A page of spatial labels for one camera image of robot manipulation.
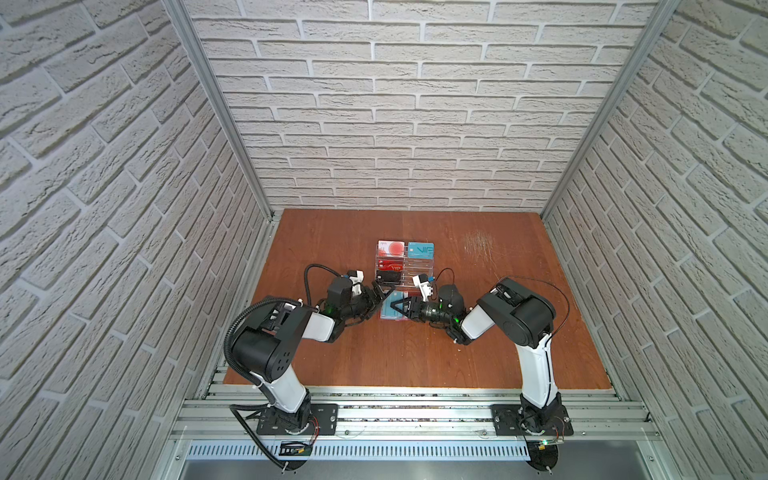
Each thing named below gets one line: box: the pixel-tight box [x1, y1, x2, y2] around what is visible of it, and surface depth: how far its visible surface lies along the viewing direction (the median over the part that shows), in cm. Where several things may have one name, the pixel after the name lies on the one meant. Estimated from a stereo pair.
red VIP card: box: [378, 259, 404, 271], surface depth 99 cm
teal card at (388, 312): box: [380, 290, 409, 320], surface depth 93 cm
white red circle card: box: [378, 240, 405, 257], surface depth 100 cm
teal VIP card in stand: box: [408, 242, 435, 260], surface depth 99 cm
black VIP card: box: [376, 270, 402, 282], surface depth 99 cm
